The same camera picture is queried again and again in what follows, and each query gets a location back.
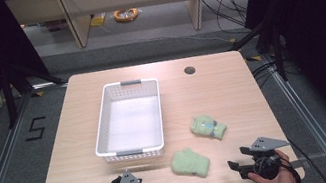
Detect green mitten with pattern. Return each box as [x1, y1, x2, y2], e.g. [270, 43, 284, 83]
[187, 110, 230, 146]

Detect white plastic basket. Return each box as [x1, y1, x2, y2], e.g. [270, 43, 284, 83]
[83, 74, 172, 168]

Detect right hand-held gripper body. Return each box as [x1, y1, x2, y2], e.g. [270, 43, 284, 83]
[248, 131, 297, 183]

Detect black metal stand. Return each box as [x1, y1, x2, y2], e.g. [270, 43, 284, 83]
[0, 54, 72, 131]
[223, 16, 289, 91]

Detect yellow packet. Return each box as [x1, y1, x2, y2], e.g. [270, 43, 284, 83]
[88, 11, 110, 29]

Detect black floor cables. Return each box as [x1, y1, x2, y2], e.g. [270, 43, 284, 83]
[249, 55, 303, 91]

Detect dark table cable grommet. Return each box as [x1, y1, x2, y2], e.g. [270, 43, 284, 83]
[183, 65, 197, 76]

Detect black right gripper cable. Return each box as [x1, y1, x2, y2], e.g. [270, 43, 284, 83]
[287, 135, 326, 183]

